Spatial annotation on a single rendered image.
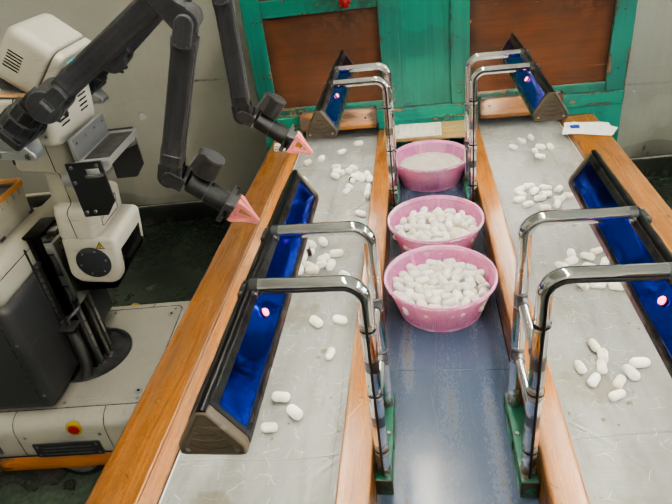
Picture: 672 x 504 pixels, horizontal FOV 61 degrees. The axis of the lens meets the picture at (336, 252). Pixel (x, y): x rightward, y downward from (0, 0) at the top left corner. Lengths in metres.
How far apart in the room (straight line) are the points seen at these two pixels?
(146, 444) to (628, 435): 0.84
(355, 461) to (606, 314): 0.64
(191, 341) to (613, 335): 0.89
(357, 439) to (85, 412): 1.18
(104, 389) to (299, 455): 1.12
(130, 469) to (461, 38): 1.74
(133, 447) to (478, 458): 0.62
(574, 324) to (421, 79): 1.24
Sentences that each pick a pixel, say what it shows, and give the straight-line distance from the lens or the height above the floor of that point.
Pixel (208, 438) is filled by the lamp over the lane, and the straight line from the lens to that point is 0.68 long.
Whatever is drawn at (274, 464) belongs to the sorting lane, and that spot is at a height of 0.74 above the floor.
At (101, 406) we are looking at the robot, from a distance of 2.02.
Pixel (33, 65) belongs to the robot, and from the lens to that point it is 1.64.
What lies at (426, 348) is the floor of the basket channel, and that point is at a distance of 1.32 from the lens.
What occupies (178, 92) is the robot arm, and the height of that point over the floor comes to 1.22.
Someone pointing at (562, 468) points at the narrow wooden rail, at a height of 0.76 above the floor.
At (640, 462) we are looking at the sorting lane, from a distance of 1.08.
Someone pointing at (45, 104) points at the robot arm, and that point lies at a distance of 1.48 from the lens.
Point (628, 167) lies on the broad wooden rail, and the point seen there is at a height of 0.76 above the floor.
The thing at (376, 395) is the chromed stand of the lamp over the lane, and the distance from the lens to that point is 0.91.
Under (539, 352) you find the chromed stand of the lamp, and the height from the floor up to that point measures 0.99.
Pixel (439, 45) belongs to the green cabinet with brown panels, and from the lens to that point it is 2.22.
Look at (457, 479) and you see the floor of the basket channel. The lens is 1.09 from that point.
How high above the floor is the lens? 1.56
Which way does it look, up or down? 32 degrees down
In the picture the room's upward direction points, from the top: 8 degrees counter-clockwise
